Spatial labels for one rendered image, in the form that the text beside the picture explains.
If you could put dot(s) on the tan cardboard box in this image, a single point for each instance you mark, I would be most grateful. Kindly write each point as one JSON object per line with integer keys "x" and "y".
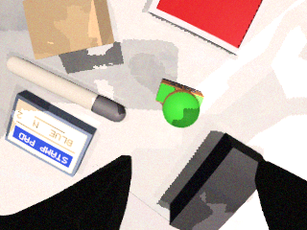
{"x": 66, "y": 26}

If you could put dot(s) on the small blue and white labelled tin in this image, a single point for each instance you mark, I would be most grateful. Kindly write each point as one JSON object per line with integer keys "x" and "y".
{"x": 48, "y": 133}

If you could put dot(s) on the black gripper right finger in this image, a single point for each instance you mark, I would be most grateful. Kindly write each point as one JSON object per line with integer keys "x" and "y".
{"x": 283, "y": 197}

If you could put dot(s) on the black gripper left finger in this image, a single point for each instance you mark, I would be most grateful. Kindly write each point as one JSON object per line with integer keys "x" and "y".
{"x": 97, "y": 202}

